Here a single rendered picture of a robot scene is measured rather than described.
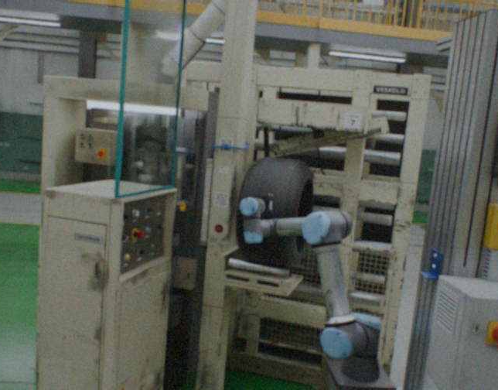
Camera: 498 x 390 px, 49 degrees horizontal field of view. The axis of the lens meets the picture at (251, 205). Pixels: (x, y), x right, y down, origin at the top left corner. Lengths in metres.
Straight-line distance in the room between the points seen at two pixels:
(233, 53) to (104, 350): 1.58
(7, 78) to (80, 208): 10.30
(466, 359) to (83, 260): 1.63
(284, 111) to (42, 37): 9.86
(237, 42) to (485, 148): 1.55
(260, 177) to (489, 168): 1.26
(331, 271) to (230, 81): 1.28
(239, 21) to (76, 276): 1.49
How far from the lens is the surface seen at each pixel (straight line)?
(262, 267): 2.83
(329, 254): 2.02
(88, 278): 2.54
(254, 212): 2.29
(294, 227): 2.29
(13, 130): 12.59
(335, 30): 8.48
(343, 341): 2.01
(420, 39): 8.85
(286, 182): 2.67
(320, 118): 3.03
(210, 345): 3.15
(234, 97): 2.89
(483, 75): 1.78
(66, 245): 2.57
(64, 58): 12.41
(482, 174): 1.79
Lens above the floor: 1.64
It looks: 9 degrees down
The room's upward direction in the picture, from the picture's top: 5 degrees clockwise
